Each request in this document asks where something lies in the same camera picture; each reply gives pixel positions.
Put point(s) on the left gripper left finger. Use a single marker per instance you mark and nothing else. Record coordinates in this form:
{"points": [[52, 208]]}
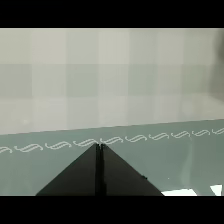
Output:
{"points": [[80, 176]]}

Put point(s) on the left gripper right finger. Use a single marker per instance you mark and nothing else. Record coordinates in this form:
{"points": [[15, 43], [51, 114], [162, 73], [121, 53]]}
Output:
{"points": [[120, 176]]}

